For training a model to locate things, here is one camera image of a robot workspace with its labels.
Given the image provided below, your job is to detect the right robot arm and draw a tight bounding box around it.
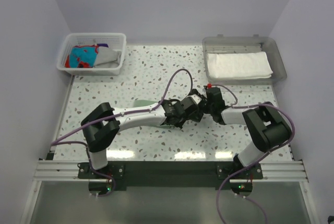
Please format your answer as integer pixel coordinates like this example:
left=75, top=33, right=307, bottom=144
left=205, top=84, right=294, bottom=179

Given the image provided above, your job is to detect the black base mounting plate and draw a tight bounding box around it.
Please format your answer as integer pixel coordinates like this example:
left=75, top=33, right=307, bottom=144
left=77, top=160, right=264, bottom=192

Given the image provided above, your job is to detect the mint green towel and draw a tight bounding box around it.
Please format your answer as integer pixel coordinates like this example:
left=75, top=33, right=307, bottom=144
left=133, top=100, right=174, bottom=129

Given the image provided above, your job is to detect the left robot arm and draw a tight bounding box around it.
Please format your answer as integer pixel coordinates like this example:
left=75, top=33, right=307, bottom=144
left=81, top=95, right=206, bottom=179

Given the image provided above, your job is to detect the colourful striped towel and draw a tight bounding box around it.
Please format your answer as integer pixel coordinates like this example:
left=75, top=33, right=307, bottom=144
left=65, top=45, right=99, bottom=68

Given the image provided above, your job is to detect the aluminium frame rail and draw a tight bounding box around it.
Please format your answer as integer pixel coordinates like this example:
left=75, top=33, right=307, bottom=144
left=32, top=140, right=310, bottom=183

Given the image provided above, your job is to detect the clear grey plastic bin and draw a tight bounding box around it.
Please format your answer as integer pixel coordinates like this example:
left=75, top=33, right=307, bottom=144
left=202, top=36, right=287, bottom=85

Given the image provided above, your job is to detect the white plastic basket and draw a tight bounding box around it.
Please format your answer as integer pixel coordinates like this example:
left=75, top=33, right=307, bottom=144
left=57, top=33, right=126, bottom=76

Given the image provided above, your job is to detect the white towel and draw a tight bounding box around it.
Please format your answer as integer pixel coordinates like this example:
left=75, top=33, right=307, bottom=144
left=207, top=52, right=273, bottom=80

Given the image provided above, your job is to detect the grey towel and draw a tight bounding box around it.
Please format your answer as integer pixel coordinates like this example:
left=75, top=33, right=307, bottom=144
left=94, top=46, right=122, bottom=68

